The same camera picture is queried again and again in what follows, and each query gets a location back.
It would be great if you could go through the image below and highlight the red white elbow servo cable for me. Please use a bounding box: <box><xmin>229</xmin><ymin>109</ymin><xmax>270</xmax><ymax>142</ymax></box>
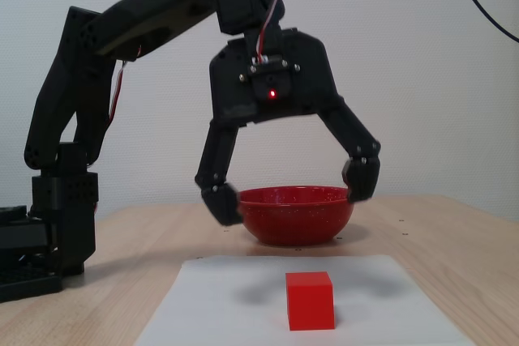
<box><xmin>105</xmin><ymin>44</ymin><xmax>143</xmax><ymax>128</ymax></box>

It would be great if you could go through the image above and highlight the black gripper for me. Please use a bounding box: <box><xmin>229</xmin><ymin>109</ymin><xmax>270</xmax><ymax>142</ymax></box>
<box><xmin>194</xmin><ymin>28</ymin><xmax>345</xmax><ymax>227</ymax></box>

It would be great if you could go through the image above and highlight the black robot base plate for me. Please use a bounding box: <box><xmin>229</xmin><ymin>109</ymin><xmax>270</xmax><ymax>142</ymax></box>
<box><xmin>0</xmin><ymin>204</ymin><xmax>64</xmax><ymax>304</ymax></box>

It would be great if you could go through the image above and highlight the red cube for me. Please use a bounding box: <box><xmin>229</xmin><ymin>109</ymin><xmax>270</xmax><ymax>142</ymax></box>
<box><xmin>285</xmin><ymin>271</ymin><xmax>337</xmax><ymax>331</ymax></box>

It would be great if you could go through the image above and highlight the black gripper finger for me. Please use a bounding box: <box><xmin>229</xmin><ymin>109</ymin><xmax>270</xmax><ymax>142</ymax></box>
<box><xmin>315</xmin><ymin>96</ymin><xmax>382</xmax><ymax>204</ymax></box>

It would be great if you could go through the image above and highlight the red white wrist servo cable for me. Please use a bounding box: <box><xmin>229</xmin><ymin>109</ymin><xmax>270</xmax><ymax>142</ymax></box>
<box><xmin>251</xmin><ymin>0</ymin><xmax>311</xmax><ymax>66</ymax></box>

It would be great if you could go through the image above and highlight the dark hanging cable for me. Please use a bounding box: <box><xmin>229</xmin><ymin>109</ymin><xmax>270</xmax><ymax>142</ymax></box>
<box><xmin>451</xmin><ymin>0</ymin><xmax>519</xmax><ymax>44</ymax></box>

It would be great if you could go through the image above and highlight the red speckled bowl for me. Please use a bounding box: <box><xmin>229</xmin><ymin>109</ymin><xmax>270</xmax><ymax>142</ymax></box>
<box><xmin>236</xmin><ymin>186</ymin><xmax>355</xmax><ymax>247</ymax></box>

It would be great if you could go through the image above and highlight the white paper sheet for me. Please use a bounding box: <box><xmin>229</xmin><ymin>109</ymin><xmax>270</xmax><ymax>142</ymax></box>
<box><xmin>133</xmin><ymin>254</ymin><xmax>475</xmax><ymax>346</ymax></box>

